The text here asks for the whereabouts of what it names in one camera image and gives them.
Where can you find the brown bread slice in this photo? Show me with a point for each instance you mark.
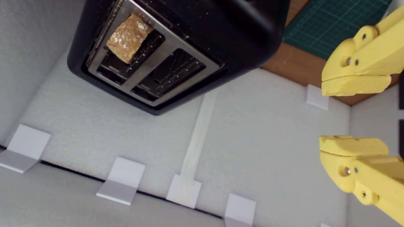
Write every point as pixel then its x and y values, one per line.
pixel 129 37

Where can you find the green cutting mat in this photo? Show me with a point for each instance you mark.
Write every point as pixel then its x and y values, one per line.
pixel 328 22

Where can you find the black two-slot toaster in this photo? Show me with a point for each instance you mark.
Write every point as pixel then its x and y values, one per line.
pixel 236 31

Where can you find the white wall strip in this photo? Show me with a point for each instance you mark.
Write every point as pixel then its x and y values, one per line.
pixel 199 135

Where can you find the white wall clip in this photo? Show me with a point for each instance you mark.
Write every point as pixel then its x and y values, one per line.
pixel 316 97
pixel 183 192
pixel 124 176
pixel 240 209
pixel 26 143

